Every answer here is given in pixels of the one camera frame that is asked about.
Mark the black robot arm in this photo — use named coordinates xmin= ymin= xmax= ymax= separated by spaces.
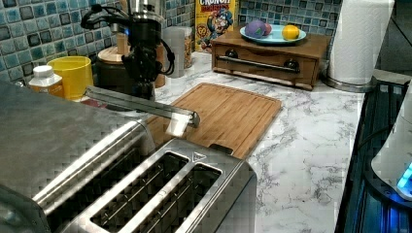
xmin=112 ymin=0 xmax=163 ymax=100

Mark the red toy fruit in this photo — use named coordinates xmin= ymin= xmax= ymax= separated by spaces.
xmin=263 ymin=23 xmax=272 ymax=36

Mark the stainless steel toaster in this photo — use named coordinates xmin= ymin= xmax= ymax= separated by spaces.
xmin=47 ymin=139 xmax=257 ymax=233

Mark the white paper towel roll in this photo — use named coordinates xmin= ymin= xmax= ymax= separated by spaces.
xmin=322 ymin=0 xmax=395 ymax=93

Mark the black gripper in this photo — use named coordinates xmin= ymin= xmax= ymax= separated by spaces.
xmin=121 ymin=44 xmax=162 ymax=101

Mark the yellow toy lemon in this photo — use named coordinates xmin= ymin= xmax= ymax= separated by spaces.
xmin=282 ymin=24 xmax=300 ymax=40

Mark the bamboo cutting board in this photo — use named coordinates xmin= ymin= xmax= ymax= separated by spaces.
xmin=146 ymin=82 xmax=283 ymax=160

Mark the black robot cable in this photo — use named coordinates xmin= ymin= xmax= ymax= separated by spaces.
xmin=80 ymin=3 xmax=130 ymax=31

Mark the wooden drawer box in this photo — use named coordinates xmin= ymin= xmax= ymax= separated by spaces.
xmin=211 ymin=28 xmax=331 ymax=90

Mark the purple toy fruit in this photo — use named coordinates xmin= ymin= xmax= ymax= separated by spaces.
xmin=245 ymin=20 xmax=266 ymax=38

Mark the white cap supplement bottle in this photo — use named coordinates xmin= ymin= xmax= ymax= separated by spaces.
xmin=29 ymin=65 xmax=64 ymax=98

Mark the clear cereal jar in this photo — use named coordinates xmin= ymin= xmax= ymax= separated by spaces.
xmin=163 ymin=26 xmax=192 ymax=78

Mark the white appliance with blue light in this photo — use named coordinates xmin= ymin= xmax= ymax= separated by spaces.
xmin=362 ymin=82 xmax=412 ymax=209

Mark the yellow plastic cup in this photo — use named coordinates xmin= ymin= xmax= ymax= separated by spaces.
xmin=48 ymin=56 xmax=93 ymax=100

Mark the light blue plate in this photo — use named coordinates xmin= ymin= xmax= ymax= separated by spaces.
xmin=239 ymin=24 xmax=306 ymax=45

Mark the cereal box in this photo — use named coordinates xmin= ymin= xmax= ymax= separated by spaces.
xmin=194 ymin=0 xmax=238 ymax=52

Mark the dark round canister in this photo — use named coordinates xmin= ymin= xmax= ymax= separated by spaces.
xmin=95 ymin=47 xmax=134 ymax=94

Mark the stainless steel oven body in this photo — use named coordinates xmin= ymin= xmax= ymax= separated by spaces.
xmin=0 ymin=83 xmax=155 ymax=233

